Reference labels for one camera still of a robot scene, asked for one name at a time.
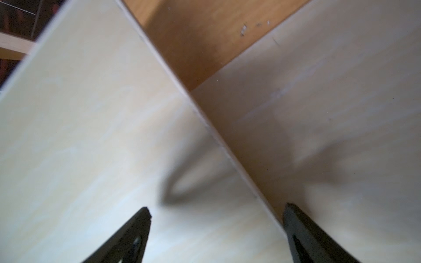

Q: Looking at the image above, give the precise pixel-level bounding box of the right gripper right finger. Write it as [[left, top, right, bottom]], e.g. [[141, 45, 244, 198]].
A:
[[283, 203, 358, 263]]

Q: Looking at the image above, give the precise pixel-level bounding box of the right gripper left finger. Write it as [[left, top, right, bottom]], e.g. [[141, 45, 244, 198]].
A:
[[84, 207, 152, 263]]

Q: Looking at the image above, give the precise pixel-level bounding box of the white canvas board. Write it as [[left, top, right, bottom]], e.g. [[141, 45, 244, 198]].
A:
[[193, 1, 421, 263], [1, 1, 291, 263]]

